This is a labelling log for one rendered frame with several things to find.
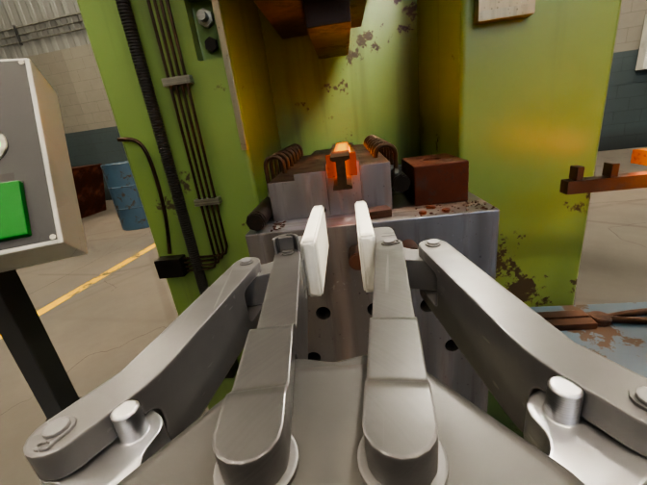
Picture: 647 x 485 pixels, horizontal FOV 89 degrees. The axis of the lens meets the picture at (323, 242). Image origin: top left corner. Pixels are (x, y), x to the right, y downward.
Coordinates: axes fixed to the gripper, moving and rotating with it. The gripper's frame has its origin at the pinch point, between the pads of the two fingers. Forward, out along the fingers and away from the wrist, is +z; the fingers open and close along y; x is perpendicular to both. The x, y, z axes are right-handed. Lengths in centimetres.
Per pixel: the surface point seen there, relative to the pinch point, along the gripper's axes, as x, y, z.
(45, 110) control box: 13, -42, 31
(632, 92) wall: -11, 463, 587
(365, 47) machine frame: 24, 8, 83
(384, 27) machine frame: 28, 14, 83
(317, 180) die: -2.1, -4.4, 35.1
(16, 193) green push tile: 2.9, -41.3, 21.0
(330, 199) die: -5.5, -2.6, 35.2
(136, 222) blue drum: -90, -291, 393
